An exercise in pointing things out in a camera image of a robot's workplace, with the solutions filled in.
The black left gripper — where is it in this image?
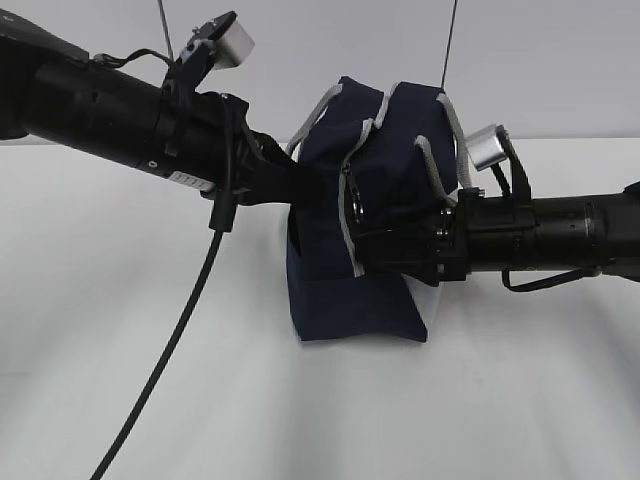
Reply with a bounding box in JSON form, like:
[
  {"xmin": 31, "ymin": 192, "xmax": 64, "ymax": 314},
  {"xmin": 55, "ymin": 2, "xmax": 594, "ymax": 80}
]
[{"xmin": 159, "ymin": 92, "xmax": 326, "ymax": 206}]

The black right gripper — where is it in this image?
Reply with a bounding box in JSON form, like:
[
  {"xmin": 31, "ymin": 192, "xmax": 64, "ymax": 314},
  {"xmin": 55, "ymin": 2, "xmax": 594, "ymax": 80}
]
[{"xmin": 349, "ymin": 188, "xmax": 535, "ymax": 286}]

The navy blue lunch bag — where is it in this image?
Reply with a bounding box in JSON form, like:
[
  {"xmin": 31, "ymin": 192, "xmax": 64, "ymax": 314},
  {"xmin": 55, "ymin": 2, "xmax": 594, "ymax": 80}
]
[{"xmin": 286, "ymin": 76, "xmax": 470, "ymax": 343}]

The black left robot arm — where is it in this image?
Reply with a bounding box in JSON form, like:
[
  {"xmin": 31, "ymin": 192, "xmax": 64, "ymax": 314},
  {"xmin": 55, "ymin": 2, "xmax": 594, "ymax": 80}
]
[{"xmin": 1, "ymin": 11, "xmax": 325, "ymax": 207}]

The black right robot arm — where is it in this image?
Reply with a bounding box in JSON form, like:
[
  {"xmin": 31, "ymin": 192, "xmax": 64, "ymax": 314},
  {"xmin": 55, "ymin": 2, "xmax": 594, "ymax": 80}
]
[{"xmin": 354, "ymin": 184, "xmax": 639, "ymax": 293}]

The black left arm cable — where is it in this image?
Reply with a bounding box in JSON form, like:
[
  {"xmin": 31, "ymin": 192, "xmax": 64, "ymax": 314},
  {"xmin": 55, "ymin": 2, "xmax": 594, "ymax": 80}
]
[{"xmin": 89, "ymin": 97, "xmax": 239, "ymax": 480}]

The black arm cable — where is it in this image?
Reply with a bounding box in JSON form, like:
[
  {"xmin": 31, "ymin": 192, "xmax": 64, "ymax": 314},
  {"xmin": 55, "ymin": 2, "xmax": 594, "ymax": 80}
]
[
  {"xmin": 89, "ymin": 97, "xmax": 239, "ymax": 480},
  {"xmin": 501, "ymin": 267, "xmax": 601, "ymax": 292}
]

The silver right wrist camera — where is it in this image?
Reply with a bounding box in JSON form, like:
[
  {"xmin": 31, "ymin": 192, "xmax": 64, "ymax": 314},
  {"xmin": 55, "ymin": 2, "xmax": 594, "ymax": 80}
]
[{"xmin": 464, "ymin": 124, "xmax": 532, "ymax": 199}]

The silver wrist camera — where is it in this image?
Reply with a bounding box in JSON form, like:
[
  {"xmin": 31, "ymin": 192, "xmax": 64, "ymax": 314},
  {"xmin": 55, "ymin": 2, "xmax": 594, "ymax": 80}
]
[
  {"xmin": 182, "ymin": 10, "xmax": 256, "ymax": 71},
  {"xmin": 464, "ymin": 124, "xmax": 532, "ymax": 199}
]

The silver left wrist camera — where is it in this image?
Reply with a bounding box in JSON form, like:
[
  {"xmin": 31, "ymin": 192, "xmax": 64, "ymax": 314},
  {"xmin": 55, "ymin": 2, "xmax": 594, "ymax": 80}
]
[{"xmin": 182, "ymin": 10, "xmax": 256, "ymax": 71}]

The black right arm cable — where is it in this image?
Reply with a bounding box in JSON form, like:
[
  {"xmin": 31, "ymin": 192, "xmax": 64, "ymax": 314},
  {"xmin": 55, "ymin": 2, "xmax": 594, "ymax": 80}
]
[{"xmin": 501, "ymin": 267, "xmax": 601, "ymax": 292}]

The thin black background cable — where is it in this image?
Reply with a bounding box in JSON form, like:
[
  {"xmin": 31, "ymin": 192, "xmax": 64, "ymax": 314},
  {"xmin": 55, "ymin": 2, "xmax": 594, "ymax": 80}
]
[{"xmin": 439, "ymin": 0, "xmax": 459, "ymax": 94}]

